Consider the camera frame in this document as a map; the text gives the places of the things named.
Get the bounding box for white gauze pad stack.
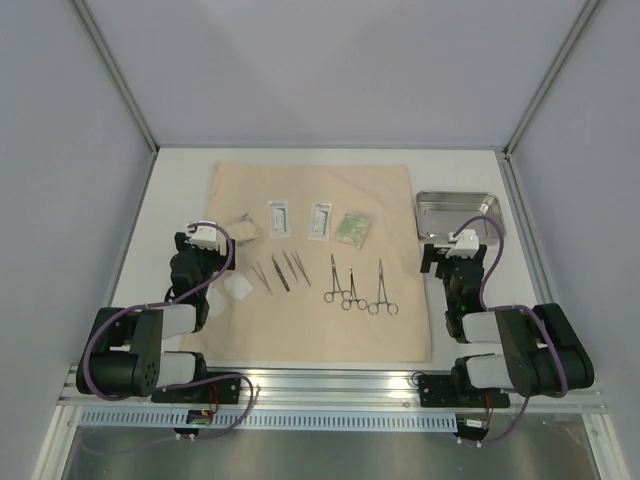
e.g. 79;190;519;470
206;272;254;318

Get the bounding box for suture packet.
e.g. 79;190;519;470
268;200;291;239
308;203;332;241

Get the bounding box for green mesh packet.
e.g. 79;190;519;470
334;212;374;249

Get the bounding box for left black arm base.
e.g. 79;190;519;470
151;372;241;405

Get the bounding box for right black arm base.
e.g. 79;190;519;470
411;372;511;409

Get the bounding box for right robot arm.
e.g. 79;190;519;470
421;243;595;397

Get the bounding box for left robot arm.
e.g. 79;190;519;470
76;221;236;401

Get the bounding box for stainless steel tray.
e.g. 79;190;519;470
415;190;507;242

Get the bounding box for thin steel tweezers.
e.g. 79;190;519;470
252;262;273;295

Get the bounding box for right long needle holder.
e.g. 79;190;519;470
367;260;399;316

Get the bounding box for curved tip steel tweezers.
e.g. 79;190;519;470
271;254;291;293

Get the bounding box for straight steel tweezers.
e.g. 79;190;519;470
282;250;299;282

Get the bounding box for small middle hemostat forceps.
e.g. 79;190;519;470
341;267;368;311

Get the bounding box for long pointed steel tweezers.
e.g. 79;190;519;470
292;250;312;287

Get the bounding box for beige cloth mat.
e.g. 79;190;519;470
182;162;432;363

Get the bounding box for left steel hemostat forceps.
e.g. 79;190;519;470
324;254;350;303

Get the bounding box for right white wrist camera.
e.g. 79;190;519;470
445;229;480;259

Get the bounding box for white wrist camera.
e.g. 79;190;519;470
445;229;480;259
185;221;219;250

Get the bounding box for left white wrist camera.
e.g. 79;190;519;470
185;221;219;250

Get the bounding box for aluminium mounting rail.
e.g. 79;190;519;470
57;366;608;414

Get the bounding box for slotted cable duct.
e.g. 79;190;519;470
78;408;458;433

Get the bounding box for left aluminium frame post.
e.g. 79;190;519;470
68;0;159;158

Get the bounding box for aluminium frame post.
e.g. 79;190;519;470
502;0;603;160
68;0;159;158

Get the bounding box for right aluminium frame post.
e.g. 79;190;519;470
502;0;603;160

